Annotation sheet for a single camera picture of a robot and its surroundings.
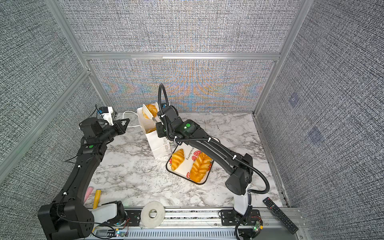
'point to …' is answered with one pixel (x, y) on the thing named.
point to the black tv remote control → (280, 215)
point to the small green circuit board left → (119, 233)
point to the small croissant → (147, 131)
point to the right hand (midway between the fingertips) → (160, 125)
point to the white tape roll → (156, 222)
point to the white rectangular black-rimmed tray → (190, 163)
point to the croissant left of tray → (177, 158)
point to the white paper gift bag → (160, 147)
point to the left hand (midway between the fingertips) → (129, 119)
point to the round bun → (152, 109)
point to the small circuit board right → (256, 228)
